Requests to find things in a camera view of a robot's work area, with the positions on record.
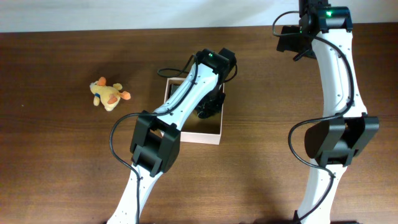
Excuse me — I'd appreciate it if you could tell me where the yellow plush duck toy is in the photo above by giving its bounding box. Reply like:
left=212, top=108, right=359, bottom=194
left=90, top=77, right=131, bottom=111

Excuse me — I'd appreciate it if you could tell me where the yellow grey toy truck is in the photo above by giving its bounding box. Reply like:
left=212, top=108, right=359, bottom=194
left=169, top=84, right=180, bottom=97

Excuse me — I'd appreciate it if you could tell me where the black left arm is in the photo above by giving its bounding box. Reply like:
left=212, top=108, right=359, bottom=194
left=107, top=48, right=237, bottom=224

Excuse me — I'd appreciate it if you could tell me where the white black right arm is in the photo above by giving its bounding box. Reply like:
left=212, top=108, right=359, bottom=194
left=273, top=0, right=379, bottom=223

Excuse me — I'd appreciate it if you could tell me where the pink cardboard box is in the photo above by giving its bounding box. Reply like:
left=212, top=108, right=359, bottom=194
left=160, top=77, right=225, bottom=146

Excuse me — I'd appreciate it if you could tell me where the black right camera cable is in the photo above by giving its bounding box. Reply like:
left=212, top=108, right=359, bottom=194
left=271, top=11, right=356, bottom=224

